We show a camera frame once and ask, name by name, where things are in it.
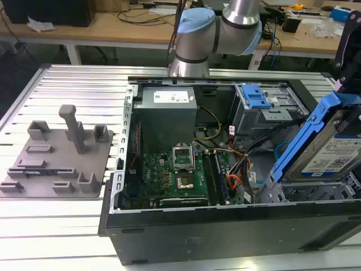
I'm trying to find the black box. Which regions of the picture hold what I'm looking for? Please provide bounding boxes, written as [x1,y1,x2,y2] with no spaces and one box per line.
[1,0,96,28]

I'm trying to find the green motherboard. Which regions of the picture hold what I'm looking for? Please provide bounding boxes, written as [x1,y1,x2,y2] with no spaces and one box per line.
[124,151,240,209]

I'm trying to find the wooden desk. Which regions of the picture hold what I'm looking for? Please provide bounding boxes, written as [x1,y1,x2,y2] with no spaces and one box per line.
[0,0,361,66]

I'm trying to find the CPU socket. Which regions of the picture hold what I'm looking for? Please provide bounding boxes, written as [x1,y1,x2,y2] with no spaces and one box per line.
[176,173,196,192]

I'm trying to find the black PC case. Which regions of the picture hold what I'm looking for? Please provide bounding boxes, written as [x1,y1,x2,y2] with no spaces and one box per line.
[98,75,361,266]

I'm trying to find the silver disk bay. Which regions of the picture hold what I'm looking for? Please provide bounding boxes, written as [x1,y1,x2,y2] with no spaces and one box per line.
[255,169,361,204]

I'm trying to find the blue cardboard box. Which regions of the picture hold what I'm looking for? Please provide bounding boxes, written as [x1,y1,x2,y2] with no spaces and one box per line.
[329,7,361,23]

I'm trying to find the black wire bundle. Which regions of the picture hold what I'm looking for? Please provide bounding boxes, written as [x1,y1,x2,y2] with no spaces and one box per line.
[225,124,297,170]

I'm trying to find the yellow wire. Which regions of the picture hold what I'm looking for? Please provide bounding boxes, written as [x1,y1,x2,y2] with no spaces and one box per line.
[193,106,222,141]

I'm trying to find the silver drive cage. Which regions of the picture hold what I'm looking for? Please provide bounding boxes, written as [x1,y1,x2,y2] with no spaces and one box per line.
[230,83,310,137]

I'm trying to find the hard disk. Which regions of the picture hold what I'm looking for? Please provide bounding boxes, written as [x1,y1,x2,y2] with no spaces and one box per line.
[270,90,361,183]

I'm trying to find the black graphics card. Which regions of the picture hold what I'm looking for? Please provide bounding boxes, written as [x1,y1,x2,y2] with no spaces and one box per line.
[149,196,210,209]

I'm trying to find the red and black wire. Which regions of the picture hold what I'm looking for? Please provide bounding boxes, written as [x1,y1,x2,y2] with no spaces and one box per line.
[129,121,142,173]

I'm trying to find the small black device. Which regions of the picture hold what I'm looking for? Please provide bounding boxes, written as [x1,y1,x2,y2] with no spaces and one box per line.
[281,14,301,33]

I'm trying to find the metal socket cover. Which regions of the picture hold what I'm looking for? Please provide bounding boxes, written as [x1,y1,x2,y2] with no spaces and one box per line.
[171,143,197,172]

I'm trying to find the blue drive cage latch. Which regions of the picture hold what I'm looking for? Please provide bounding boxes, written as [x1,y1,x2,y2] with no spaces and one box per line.
[241,84,272,110]

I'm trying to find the RAM stick on rack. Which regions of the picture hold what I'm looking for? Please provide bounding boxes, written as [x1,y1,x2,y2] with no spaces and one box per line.
[24,168,61,176]

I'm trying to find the clear plastic bag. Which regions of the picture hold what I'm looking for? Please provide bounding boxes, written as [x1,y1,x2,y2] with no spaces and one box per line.
[311,18,344,37]

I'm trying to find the orange wire bundle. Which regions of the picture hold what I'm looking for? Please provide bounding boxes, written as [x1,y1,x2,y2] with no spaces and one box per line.
[227,152,254,198]

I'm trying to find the black RAM stick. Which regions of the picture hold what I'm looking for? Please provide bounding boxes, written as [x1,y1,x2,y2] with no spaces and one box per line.
[201,152,218,207]

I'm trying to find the white crumpled plastic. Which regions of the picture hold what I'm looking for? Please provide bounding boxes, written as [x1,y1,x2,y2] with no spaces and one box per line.
[27,16,56,33]

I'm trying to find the grey power supply unit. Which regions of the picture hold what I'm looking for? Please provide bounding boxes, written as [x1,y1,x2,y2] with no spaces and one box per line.
[131,86,198,147]

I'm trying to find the blue data wire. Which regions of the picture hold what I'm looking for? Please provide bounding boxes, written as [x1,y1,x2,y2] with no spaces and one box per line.
[275,139,291,170]

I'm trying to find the grey parts rack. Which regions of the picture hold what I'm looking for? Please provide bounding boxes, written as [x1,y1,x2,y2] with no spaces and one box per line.
[0,104,115,199]

